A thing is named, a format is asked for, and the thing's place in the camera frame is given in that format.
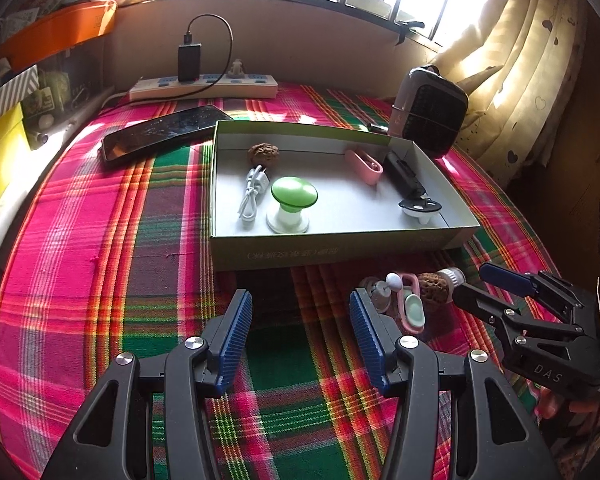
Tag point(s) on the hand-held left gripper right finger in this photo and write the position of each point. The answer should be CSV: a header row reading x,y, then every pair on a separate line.
x,y
370,345

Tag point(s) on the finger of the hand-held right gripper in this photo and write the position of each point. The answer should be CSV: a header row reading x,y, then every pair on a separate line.
x,y
480,300
505,279

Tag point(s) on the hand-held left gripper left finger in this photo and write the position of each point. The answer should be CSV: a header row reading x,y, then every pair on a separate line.
x,y
235,340

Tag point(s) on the small white capped bottle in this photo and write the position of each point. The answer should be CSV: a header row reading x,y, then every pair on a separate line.
x,y
452,276

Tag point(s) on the brown walnut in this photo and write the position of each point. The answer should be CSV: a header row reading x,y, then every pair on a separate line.
x,y
264,152
432,287

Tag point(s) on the small white gadget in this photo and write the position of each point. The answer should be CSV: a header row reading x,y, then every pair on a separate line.
x,y
382,292

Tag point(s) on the pink and teal case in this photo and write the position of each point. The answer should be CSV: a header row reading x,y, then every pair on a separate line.
x,y
412,307

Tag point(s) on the black and white gadget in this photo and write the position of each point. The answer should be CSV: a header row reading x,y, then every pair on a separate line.
x,y
420,210

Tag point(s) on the cardboard box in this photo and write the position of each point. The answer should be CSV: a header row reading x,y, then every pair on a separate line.
x,y
340,210

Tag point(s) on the black plastic device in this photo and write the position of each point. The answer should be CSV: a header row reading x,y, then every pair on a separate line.
x,y
402,175

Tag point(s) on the green mushroom lamp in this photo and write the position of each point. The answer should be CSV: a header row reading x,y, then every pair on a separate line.
x,y
292,200

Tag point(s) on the pink oval case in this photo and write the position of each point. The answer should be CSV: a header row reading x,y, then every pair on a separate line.
x,y
364,164

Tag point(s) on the plaid cloth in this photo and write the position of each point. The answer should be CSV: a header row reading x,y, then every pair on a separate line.
x,y
105,260

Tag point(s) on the wooden cabinet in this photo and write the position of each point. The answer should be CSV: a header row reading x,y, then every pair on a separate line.
x,y
597,135

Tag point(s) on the grey portable fan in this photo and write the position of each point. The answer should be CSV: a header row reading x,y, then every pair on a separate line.
x,y
430,110

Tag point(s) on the small black object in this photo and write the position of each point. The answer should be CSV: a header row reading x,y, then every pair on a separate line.
x,y
377,128

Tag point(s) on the black smartphone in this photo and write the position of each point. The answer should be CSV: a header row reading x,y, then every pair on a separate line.
x,y
165,132

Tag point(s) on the cream heart print curtain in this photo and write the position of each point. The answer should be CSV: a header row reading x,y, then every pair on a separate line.
x,y
520,60

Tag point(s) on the white power strip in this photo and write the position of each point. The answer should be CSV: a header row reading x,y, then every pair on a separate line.
x,y
200,91

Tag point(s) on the small white plug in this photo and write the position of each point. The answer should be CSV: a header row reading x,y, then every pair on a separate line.
x,y
236,67

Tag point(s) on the black charger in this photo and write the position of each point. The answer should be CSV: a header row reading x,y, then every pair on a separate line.
x,y
189,62

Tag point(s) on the yellow box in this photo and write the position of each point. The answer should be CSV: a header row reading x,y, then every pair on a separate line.
x,y
0,155

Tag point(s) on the striped box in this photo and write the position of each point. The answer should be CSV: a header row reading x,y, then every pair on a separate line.
x,y
10,95

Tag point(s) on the orange tray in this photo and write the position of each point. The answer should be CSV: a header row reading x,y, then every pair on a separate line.
x,y
55,35

